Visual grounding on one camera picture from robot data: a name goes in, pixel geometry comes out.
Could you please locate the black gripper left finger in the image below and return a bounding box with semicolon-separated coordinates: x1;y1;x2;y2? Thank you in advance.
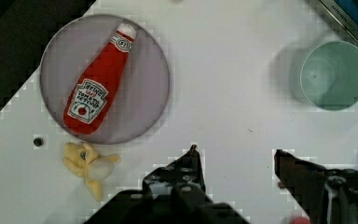
84;145;249;224

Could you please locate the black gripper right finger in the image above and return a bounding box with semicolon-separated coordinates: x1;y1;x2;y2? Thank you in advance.
274;149;358;224

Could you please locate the red strawberry toy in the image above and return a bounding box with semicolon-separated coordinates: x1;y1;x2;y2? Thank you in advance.
289;217;311;224

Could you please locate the yellow plush toy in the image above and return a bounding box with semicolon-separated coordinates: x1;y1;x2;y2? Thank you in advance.
62;142;120;202

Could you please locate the grey round plate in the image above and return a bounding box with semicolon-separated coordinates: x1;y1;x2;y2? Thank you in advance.
40;14;171;145

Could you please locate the green cup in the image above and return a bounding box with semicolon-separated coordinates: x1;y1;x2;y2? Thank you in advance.
289;41;358;111

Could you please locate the red plush ketchup bottle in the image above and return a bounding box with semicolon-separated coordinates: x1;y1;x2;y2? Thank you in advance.
63;23;137;134

